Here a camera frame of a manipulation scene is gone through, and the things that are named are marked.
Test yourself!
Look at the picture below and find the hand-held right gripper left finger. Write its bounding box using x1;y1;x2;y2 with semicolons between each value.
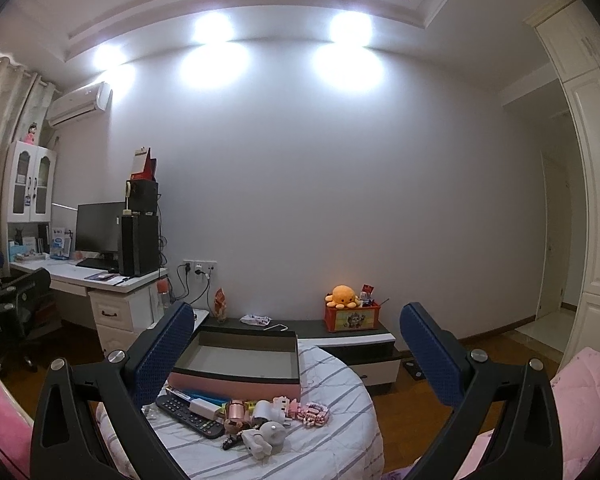
30;301;196;480

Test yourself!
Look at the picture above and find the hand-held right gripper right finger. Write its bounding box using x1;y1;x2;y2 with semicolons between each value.
399;302;566;480

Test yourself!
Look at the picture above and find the black remote control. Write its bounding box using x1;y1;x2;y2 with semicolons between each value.
155;395;226;440

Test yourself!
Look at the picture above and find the pink storage box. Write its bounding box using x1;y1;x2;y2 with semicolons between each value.
167;329;301;403

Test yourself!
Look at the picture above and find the rose gold cylinder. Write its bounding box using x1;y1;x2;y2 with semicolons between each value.
223;400;253;436

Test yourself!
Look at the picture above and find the white plastic gadget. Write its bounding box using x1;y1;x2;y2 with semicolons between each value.
241;430;271;461

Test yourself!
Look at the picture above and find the pink block toy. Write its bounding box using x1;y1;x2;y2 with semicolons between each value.
290;400;331;428

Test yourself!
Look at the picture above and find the teal tissue box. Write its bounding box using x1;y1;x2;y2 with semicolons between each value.
7;240;46;261

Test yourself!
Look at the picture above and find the black office chair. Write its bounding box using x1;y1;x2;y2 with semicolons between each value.
0;220;41;376

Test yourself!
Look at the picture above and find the small white nightstand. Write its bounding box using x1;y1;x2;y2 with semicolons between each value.
187;307;211;331

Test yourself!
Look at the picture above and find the blue white packet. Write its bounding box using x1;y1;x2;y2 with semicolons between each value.
50;227;73;260

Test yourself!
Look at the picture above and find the black white low cabinet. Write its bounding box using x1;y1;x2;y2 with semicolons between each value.
200;317;397;396

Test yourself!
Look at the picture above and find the white desk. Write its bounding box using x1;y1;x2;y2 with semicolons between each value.
9;255;170;356

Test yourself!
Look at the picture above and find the black keyboard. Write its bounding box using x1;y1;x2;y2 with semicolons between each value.
76;257;118;271

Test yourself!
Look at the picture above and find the red printed storage box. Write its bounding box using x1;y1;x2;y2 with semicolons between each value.
324;302;381;334

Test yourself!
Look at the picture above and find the black monitor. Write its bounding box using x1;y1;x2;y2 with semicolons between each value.
75;201;126;261

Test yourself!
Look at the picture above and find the pink bed sheet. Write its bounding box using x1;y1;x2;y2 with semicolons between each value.
0;355;36;480

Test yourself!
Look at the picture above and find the orange octopus plush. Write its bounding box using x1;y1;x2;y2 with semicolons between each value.
325;285;363;309

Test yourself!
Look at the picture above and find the white hutch cabinet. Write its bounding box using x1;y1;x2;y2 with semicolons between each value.
6;140;58;263

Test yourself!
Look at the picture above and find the black computer tower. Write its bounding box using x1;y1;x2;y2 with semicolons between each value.
117;211;161;278

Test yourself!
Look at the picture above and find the beige curtain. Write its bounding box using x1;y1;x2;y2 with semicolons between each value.
0;40;56;271

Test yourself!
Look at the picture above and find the striped white tablecloth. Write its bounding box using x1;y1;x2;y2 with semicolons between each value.
96;337;385;480

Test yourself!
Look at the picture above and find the black speaker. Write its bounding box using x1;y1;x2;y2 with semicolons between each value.
125;179;160;216

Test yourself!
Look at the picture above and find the red desk calendar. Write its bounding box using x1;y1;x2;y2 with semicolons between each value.
130;146;158;182

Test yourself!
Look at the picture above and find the white door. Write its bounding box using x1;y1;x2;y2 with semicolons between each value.
537;150;566;318

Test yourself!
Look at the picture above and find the pink quilt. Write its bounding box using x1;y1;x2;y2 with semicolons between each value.
380;345;600;480

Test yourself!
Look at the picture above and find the white air conditioner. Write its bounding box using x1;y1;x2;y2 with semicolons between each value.
46;81;113;127

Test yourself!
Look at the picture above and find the white wardrobe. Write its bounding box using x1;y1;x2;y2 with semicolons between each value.
524;0;600;376

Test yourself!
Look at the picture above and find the ceiling spotlight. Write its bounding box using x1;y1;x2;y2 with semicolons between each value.
328;9;373;43
90;42;126;71
192;10;236;46

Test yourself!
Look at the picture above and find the black power cable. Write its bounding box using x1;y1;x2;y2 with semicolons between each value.
172;265;213;311

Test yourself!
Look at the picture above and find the white wall socket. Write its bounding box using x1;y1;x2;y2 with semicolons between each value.
182;259;218;276

